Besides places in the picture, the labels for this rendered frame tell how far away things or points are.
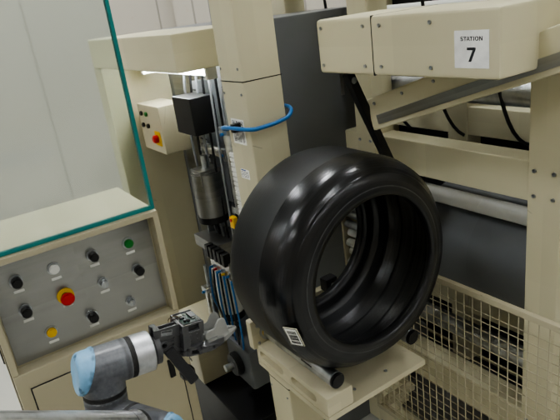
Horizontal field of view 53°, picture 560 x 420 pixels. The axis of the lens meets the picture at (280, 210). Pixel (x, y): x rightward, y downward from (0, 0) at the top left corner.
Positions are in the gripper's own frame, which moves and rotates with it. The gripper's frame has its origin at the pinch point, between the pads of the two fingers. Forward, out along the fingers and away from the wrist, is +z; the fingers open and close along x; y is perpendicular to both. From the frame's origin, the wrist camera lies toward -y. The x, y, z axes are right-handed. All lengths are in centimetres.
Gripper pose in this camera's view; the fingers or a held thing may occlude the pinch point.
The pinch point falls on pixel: (231, 331)
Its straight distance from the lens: 138.5
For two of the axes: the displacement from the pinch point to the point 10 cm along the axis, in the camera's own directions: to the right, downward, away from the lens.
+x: -5.6, -2.2, 8.0
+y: -0.3, -9.6, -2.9
